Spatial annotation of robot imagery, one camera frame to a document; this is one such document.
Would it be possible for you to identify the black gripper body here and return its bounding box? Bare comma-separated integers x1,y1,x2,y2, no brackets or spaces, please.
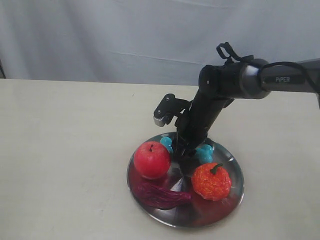
174,89,235,151

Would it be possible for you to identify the teal toy bone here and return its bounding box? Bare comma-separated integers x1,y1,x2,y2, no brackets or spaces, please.
160,136,214,165

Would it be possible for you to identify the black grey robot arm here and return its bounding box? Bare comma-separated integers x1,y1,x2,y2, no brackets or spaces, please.
173,59,320,158

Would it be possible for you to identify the red toy apple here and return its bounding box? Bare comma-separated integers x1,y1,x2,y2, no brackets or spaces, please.
133,141,171,180

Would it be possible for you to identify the orange toy pumpkin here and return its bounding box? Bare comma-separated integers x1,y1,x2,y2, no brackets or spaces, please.
191,162,232,202

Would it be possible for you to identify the purple toy sweet potato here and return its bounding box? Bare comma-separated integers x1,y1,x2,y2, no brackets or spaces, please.
132,182,192,210

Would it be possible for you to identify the round stainless steel plate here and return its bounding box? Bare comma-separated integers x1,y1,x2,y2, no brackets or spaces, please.
126,138,244,228

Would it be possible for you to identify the grey-blue backdrop cloth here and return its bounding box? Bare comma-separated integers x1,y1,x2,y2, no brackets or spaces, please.
0,0,320,85

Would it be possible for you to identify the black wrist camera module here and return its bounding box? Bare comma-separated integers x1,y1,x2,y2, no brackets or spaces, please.
153,93,192,127

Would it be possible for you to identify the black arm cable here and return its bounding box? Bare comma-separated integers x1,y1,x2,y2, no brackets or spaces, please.
215,41,320,87

